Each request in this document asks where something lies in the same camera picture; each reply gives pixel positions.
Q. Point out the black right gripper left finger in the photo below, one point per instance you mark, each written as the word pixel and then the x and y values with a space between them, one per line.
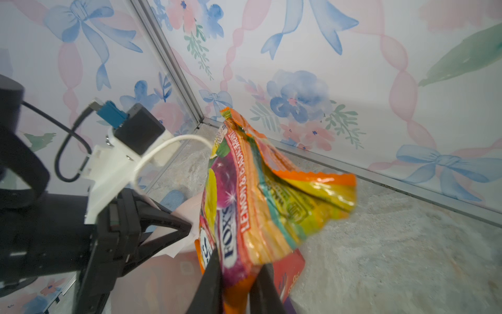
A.
pixel 209 294

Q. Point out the red paper gift bag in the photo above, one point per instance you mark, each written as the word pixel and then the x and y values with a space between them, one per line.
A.
pixel 167 284

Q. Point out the orange pink Fox's candy bag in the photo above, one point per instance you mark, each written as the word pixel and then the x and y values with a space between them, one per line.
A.
pixel 258 207

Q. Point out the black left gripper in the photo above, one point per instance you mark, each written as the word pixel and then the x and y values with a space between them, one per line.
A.
pixel 50 237

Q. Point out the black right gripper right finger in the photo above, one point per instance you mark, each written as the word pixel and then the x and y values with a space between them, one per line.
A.
pixel 263 297

